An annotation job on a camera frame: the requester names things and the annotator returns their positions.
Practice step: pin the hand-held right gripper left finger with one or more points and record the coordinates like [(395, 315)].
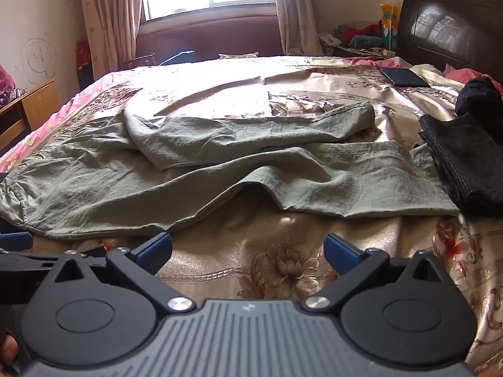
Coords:
[(155, 251)]

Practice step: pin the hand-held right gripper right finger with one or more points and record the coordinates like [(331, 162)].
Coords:
[(342, 255)]

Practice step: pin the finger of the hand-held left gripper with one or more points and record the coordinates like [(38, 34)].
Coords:
[(15, 240), (27, 263)]

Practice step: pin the green pants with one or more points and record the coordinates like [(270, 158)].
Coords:
[(235, 153)]

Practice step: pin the person's left hand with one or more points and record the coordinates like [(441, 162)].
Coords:
[(8, 350)]

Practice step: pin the floral satin bedspread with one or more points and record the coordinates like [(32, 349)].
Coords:
[(283, 271)]

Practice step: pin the wooden desk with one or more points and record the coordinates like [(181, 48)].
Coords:
[(29, 106)]

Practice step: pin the folded dark jeans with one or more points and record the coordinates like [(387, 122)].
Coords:
[(463, 165)]

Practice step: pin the pink cloth covered television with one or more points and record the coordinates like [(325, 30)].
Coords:
[(6, 86)]

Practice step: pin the black phone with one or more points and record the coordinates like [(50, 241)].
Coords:
[(404, 76)]

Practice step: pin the blue flat item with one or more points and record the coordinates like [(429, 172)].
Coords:
[(179, 58)]

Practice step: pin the red bag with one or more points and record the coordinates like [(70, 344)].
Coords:
[(83, 55)]

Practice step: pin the small white box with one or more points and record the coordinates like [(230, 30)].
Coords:
[(389, 53)]

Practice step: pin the crumpled black garment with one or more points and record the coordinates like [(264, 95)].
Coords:
[(481, 98)]

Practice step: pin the pink cloth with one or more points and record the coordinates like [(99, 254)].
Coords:
[(465, 75)]

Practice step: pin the pile of colourful clothes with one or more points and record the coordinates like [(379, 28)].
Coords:
[(353, 35)]

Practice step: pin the maroon window seat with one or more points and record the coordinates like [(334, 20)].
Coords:
[(212, 37)]

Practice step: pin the beige curtain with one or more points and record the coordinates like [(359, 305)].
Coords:
[(296, 11), (110, 19)]

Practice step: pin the dark wooden headboard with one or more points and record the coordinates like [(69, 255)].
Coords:
[(452, 27)]

